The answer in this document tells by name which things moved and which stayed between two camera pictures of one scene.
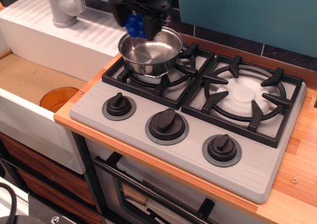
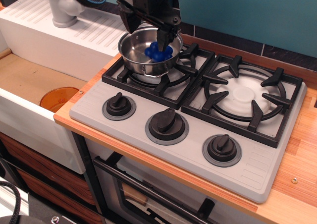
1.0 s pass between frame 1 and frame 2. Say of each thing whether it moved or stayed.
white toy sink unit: stayed
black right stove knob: stayed
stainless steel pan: stayed
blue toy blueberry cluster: moved
